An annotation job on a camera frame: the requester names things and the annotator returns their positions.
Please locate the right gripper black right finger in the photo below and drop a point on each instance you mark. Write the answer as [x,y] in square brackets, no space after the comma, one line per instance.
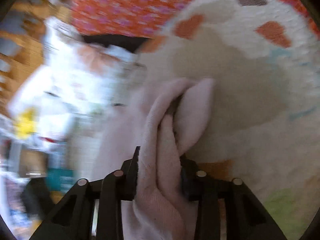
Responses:
[225,208]

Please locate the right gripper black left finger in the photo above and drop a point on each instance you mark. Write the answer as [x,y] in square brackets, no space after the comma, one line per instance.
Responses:
[92,209]

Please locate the pink sweater with grey cuffs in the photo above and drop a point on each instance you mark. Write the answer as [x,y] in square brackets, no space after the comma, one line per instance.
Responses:
[164,120]

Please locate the teal printed package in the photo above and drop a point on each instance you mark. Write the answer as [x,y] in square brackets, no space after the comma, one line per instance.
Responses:
[60,179]

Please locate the brown cardboard box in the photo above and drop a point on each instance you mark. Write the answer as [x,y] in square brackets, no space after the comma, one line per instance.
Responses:
[33,164]

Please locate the white plastic bag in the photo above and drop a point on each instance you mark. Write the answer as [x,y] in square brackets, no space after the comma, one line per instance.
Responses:
[51,130]

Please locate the yellow plastic bag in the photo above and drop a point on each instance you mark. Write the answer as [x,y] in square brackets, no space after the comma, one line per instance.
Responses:
[25,123]

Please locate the white floral pillow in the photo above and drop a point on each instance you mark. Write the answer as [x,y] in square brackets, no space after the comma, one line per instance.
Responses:
[77,78]

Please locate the quilted heart-pattern bedspread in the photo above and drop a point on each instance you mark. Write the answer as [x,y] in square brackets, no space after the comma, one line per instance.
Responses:
[265,125]

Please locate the red floral cushion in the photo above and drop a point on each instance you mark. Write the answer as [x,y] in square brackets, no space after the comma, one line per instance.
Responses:
[131,18]

